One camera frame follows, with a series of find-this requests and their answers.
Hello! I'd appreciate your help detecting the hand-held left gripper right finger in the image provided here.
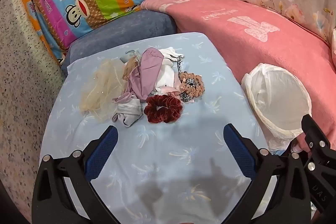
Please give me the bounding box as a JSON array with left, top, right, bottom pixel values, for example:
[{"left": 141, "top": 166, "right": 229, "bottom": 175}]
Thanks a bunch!
[{"left": 223, "top": 123, "right": 312, "bottom": 224}]

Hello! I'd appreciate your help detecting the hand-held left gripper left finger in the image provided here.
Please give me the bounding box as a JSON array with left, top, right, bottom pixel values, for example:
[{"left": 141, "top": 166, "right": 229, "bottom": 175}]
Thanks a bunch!
[{"left": 31, "top": 125, "right": 121, "bottom": 224}]

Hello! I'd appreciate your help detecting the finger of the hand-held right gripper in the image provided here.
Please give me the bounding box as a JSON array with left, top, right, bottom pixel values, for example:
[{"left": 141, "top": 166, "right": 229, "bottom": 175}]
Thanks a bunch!
[{"left": 301, "top": 114, "right": 336, "bottom": 161}]

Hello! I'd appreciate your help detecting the grey satin cloth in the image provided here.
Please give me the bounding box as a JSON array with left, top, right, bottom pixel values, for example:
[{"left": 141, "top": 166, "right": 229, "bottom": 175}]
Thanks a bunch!
[{"left": 112, "top": 98, "right": 143, "bottom": 127}]

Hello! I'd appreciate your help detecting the bin with white plastic bag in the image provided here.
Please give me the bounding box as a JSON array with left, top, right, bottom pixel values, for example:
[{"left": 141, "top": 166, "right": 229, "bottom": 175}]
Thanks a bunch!
[{"left": 241, "top": 63, "right": 313, "bottom": 151}]

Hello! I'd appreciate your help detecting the purple elastic band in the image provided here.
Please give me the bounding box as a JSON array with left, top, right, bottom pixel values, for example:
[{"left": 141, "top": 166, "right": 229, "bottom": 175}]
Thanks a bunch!
[{"left": 112, "top": 91, "right": 137, "bottom": 104}]

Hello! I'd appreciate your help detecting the beige tulle fabric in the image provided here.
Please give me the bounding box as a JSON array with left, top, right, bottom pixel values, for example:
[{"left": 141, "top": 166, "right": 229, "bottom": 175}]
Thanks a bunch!
[{"left": 80, "top": 59, "right": 129, "bottom": 123}]

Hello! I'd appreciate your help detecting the peach dotted scrunchie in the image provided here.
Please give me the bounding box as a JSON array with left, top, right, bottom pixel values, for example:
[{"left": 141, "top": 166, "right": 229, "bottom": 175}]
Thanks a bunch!
[{"left": 179, "top": 70, "right": 205, "bottom": 98}]

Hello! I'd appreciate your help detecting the dark red velvet scrunchie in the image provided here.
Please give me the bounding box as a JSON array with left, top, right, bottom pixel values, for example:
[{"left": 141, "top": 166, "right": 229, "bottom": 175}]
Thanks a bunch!
[{"left": 143, "top": 95, "right": 183, "bottom": 124}]

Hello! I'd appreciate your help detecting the leopard print ribbon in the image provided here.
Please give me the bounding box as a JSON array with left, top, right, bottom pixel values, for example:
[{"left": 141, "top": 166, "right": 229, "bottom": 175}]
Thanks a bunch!
[{"left": 176, "top": 55, "right": 200, "bottom": 103}]

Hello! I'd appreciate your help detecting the beige stocking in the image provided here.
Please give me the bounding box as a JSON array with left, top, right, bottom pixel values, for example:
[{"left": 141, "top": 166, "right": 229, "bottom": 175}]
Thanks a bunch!
[{"left": 123, "top": 56, "right": 143, "bottom": 81}]

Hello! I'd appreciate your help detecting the purple cloth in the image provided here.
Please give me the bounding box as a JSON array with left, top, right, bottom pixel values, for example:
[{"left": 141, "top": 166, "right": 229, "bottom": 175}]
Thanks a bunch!
[{"left": 126, "top": 47, "right": 165, "bottom": 102}]

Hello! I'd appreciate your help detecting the white cloth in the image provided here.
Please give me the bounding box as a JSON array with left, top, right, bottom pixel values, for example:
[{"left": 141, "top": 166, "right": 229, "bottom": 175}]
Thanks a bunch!
[{"left": 154, "top": 48, "right": 181, "bottom": 94}]

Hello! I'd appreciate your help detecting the grey drawstring pouch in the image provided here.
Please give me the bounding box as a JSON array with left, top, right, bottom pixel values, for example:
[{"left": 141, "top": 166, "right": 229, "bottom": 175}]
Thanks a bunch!
[{"left": 120, "top": 50, "right": 138, "bottom": 62}]

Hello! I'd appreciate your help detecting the light blue palm print cloth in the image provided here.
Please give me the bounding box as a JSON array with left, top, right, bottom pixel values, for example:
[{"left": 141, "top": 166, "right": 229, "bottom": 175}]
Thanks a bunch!
[{"left": 39, "top": 32, "right": 279, "bottom": 224}]

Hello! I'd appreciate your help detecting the pink blanket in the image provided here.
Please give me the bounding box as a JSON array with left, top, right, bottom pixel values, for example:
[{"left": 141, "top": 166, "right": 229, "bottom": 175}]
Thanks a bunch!
[{"left": 140, "top": 0, "right": 336, "bottom": 151}]

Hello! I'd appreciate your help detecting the blue-grey cushion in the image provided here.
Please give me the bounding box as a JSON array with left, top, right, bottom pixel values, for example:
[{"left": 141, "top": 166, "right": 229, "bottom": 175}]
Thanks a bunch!
[{"left": 61, "top": 9, "right": 178, "bottom": 75}]

